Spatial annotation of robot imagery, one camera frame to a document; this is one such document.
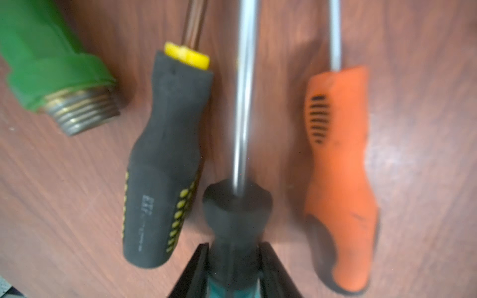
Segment orange slim screwdriver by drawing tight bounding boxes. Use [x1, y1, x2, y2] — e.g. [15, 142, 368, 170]
[303, 1, 380, 296]

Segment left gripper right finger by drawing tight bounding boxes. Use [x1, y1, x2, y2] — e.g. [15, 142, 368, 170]
[259, 242, 303, 298]

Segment green pipe fitting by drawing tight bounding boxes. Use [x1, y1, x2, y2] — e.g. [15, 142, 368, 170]
[1, 1, 120, 136]

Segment black yellow screwdriver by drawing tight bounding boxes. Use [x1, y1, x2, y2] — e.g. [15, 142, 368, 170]
[122, 1, 213, 269]

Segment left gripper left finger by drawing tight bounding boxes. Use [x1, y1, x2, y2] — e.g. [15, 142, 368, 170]
[168, 243, 209, 298]

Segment green black screwdriver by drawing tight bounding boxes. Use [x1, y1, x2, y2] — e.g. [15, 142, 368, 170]
[203, 1, 272, 298]

